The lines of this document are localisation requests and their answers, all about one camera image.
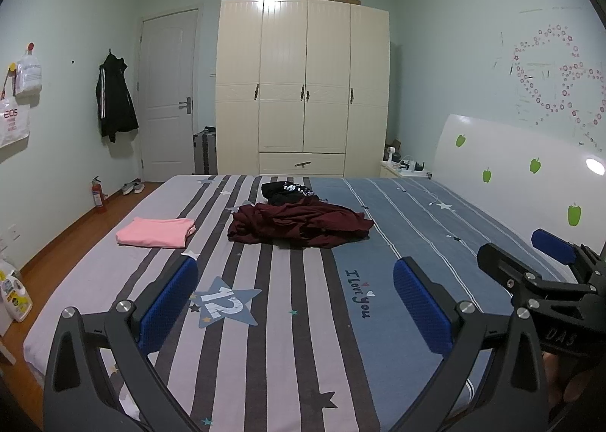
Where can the cream wardrobe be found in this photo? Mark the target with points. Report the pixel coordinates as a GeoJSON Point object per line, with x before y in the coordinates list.
{"type": "Point", "coordinates": [284, 82]}

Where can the striped bed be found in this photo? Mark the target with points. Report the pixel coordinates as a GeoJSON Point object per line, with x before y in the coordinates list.
{"type": "Point", "coordinates": [293, 280]}

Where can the pink circle wall decal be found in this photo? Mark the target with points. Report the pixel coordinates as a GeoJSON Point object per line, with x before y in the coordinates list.
{"type": "Point", "coordinates": [524, 79]}

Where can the white door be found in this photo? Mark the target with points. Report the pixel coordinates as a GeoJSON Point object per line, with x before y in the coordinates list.
{"type": "Point", "coordinates": [165, 82]}

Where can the white nightstand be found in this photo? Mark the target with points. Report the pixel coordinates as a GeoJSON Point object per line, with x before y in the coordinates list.
{"type": "Point", "coordinates": [393, 170]}

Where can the white plastic bag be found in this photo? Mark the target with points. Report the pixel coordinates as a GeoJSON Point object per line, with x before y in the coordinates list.
{"type": "Point", "coordinates": [28, 77]}

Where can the grey suitcase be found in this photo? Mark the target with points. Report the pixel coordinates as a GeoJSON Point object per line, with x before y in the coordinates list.
{"type": "Point", "coordinates": [204, 152]}

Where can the folded pink garment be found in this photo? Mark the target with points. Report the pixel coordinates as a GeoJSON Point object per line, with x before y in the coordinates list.
{"type": "Point", "coordinates": [151, 233]}

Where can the white bed headboard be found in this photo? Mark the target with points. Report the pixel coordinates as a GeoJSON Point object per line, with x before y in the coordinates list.
{"type": "Point", "coordinates": [521, 143]}

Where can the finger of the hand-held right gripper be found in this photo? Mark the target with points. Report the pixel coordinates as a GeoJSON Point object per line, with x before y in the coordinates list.
{"type": "Point", "coordinates": [502, 266]}
{"type": "Point", "coordinates": [551, 245]}

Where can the white detergent bottle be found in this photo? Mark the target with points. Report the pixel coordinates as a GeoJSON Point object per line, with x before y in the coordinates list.
{"type": "Point", "coordinates": [16, 294]}

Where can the green apple sticker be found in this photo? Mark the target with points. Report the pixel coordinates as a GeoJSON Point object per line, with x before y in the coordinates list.
{"type": "Point", "coordinates": [486, 175]}
{"type": "Point", "coordinates": [574, 214]}
{"type": "Point", "coordinates": [535, 165]}
{"type": "Point", "coordinates": [460, 140]}

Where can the white tote bag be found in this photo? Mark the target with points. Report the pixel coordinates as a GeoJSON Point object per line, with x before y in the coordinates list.
{"type": "Point", "coordinates": [14, 122]}

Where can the black striped jacket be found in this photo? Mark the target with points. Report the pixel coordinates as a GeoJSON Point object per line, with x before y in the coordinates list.
{"type": "Point", "coordinates": [113, 100]}

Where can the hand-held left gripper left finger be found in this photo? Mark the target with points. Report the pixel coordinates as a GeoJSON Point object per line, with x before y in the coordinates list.
{"type": "Point", "coordinates": [170, 299]}

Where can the red fire extinguisher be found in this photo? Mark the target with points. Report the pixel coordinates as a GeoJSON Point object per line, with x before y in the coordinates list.
{"type": "Point", "coordinates": [99, 197]}

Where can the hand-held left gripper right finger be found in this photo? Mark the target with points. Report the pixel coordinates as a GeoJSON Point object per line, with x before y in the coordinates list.
{"type": "Point", "coordinates": [421, 304]}

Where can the person's right hand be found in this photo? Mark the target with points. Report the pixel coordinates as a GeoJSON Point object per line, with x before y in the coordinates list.
{"type": "Point", "coordinates": [568, 384]}

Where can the black garment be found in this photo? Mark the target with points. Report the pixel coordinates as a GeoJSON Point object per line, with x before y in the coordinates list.
{"type": "Point", "coordinates": [279, 195]}

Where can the maroon t-shirt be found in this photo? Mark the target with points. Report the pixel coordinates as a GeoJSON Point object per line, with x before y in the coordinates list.
{"type": "Point", "coordinates": [303, 223]}

